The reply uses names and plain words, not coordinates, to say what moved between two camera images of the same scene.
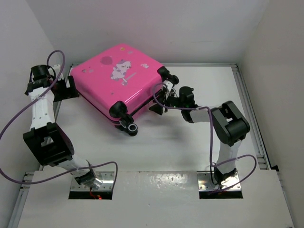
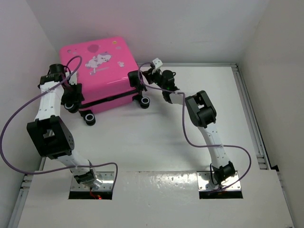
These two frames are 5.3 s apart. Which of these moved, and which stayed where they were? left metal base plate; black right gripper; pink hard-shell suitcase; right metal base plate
Moved: black right gripper; pink hard-shell suitcase
Stayed: left metal base plate; right metal base plate
